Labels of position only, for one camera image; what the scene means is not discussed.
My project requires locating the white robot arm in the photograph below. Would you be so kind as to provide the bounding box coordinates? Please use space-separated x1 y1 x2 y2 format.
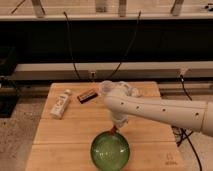
100 81 213 137

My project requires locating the green ceramic bowl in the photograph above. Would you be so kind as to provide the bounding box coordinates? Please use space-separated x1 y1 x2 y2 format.
90 131 130 171

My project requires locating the clear plastic cup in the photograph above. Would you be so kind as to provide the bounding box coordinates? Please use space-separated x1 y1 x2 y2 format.
100 80 115 96

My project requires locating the brown candy bar box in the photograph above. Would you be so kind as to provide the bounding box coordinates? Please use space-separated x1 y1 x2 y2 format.
77 89 98 104

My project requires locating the white plastic bottle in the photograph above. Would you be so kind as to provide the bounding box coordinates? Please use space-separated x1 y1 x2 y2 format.
50 89 71 119

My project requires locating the wall power outlet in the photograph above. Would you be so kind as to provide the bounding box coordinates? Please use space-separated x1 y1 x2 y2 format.
88 70 96 81

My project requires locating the right black cable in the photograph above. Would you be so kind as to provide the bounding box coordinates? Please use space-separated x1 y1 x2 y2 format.
108 10 142 80

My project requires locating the black cable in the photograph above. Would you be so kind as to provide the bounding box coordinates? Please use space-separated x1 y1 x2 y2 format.
108 10 142 80
62 11 82 81

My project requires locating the left black cable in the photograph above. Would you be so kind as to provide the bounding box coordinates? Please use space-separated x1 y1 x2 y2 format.
62 11 82 81

